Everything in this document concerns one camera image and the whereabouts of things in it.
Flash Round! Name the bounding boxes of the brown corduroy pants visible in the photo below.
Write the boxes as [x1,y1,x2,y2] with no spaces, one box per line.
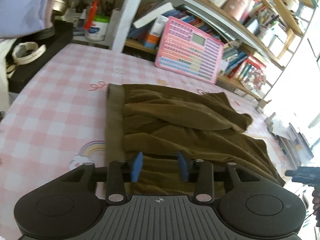
[105,84,285,195]

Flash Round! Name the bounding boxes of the stack of papers books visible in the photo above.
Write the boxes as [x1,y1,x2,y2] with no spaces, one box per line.
[270,120,313,168]

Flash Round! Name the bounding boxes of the pink checkered table mat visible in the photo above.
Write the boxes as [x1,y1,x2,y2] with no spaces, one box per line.
[0,42,298,240]

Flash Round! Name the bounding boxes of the pink learning tablet toy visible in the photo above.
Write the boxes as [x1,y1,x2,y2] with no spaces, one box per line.
[155,16,223,84]

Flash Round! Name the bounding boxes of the white jar green lid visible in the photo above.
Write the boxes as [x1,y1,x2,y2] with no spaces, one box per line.
[85,15,110,41]

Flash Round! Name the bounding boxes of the black case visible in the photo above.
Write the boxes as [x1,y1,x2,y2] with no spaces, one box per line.
[5,20,73,93]

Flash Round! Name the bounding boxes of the red glue bottle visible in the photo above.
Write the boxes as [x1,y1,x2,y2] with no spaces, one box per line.
[84,0,100,30]

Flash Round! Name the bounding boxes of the white leaning book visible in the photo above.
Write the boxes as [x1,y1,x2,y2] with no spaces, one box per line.
[132,0,174,28]

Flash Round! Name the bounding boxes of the brass bowl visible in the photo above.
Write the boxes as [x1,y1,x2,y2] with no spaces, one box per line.
[53,0,67,14]

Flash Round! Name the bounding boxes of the folded lavender cloth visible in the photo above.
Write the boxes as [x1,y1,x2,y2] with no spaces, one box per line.
[1,0,55,39]

